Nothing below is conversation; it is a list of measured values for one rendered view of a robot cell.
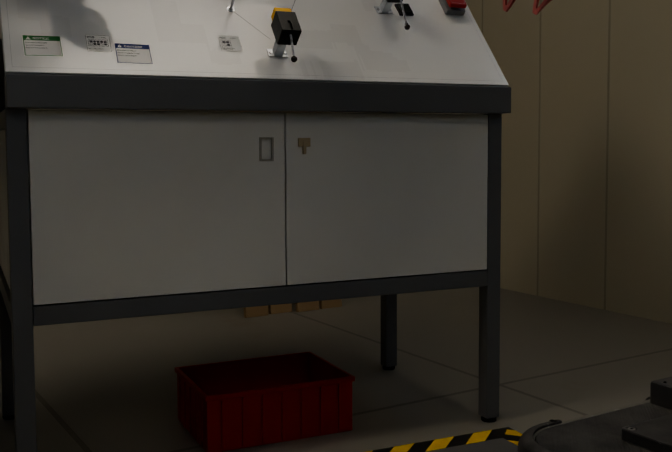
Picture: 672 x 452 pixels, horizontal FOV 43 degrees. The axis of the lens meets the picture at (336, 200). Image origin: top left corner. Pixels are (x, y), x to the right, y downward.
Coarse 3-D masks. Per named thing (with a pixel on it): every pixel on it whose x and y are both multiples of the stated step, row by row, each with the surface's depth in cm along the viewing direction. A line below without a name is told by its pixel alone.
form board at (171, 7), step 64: (0, 0) 175; (64, 0) 181; (128, 0) 187; (192, 0) 194; (256, 0) 201; (320, 0) 209; (64, 64) 170; (128, 64) 175; (192, 64) 181; (256, 64) 188; (320, 64) 194; (384, 64) 202; (448, 64) 210
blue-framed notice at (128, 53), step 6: (120, 48) 177; (126, 48) 178; (132, 48) 179; (138, 48) 179; (144, 48) 180; (120, 54) 176; (126, 54) 177; (132, 54) 177; (138, 54) 178; (144, 54) 179; (150, 54) 179; (120, 60) 175; (126, 60) 176; (132, 60) 176; (138, 60) 177; (144, 60) 178; (150, 60) 178
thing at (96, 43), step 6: (90, 36) 177; (96, 36) 177; (102, 36) 178; (108, 36) 178; (90, 42) 176; (96, 42) 176; (102, 42) 177; (108, 42) 177; (90, 48) 175; (96, 48) 175; (102, 48) 176; (108, 48) 176
